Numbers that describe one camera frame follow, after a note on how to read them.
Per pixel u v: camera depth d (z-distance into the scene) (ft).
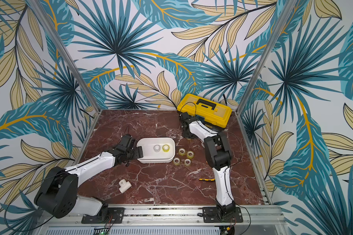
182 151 3.13
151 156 3.10
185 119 2.66
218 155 1.87
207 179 2.76
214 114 3.12
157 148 3.20
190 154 3.12
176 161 3.03
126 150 2.25
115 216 2.38
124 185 2.62
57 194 1.37
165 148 3.22
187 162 2.98
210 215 2.40
